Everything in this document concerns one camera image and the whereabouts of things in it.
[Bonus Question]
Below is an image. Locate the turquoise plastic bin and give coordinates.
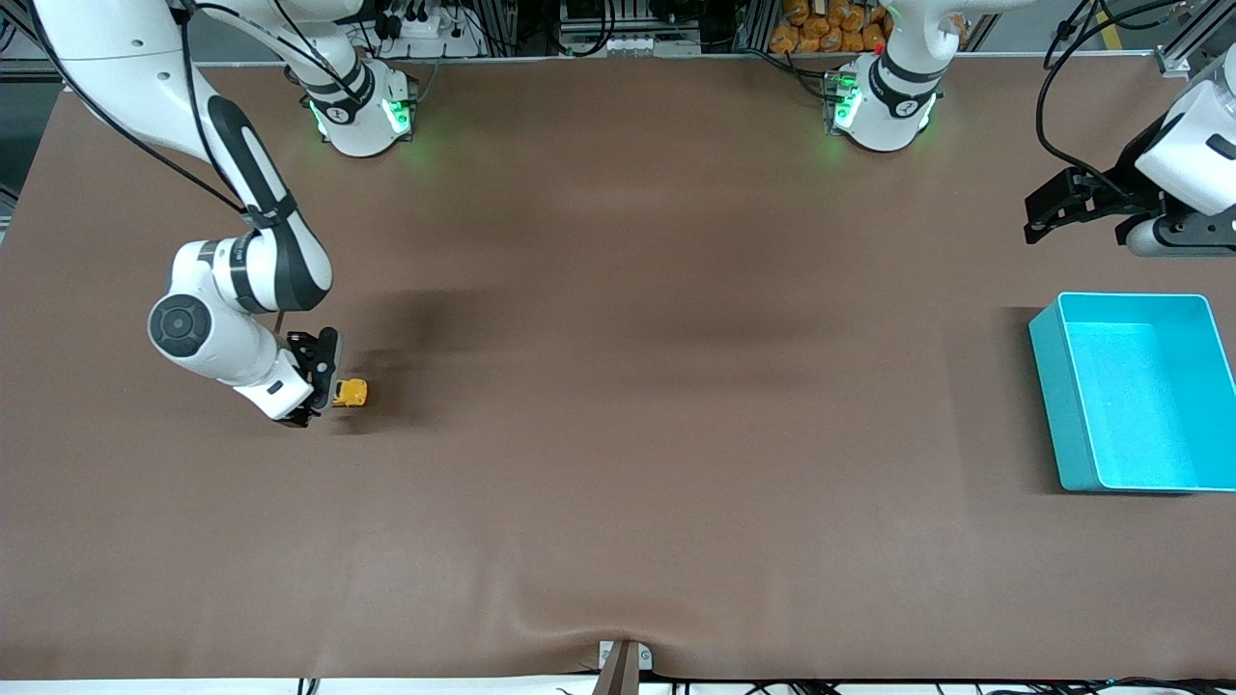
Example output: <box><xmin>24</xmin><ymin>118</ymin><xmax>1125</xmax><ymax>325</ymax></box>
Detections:
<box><xmin>1028</xmin><ymin>292</ymin><xmax>1236</xmax><ymax>494</ymax></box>

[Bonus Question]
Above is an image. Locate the bag of orange items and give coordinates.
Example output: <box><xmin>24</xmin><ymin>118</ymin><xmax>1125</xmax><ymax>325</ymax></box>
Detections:
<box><xmin>770</xmin><ymin>0</ymin><xmax>969</xmax><ymax>55</ymax></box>

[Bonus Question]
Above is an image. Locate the brown table mat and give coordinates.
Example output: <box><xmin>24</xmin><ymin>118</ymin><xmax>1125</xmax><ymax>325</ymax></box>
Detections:
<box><xmin>0</xmin><ymin>53</ymin><xmax>1236</xmax><ymax>682</ymax></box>

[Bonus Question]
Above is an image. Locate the white power strip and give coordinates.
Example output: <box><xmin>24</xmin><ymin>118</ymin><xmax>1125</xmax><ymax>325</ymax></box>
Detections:
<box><xmin>372</xmin><ymin>0</ymin><xmax>484</xmax><ymax>59</ymax></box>

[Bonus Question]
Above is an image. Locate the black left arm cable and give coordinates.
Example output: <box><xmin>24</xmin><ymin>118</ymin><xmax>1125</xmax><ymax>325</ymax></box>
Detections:
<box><xmin>1035</xmin><ymin>0</ymin><xmax>1191</xmax><ymax>204</ymax></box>

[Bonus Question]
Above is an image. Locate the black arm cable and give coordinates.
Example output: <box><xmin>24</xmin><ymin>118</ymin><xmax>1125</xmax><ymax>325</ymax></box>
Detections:
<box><xmin>1035</xmin><ymin>0</ymin><xmax>1191</xmax><ymax>204</ymax></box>
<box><xmin>24</xmin><ymin>0</ymin><xmax>368</xmax><ymax>228</ymax></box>

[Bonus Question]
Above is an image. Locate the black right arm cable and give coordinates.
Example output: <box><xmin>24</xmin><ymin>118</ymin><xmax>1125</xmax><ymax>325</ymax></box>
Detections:
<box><xmin>24</xmin><ymin>0</ymin><xmax>368</xmax><ymax>228</ymax></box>

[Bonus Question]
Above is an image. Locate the metal table clamp bracket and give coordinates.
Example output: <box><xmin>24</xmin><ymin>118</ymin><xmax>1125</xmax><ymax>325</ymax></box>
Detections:
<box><xmin>591</xmin><ymin>639</ymin><xmax>654</xmax><ymax>695</ymax></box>

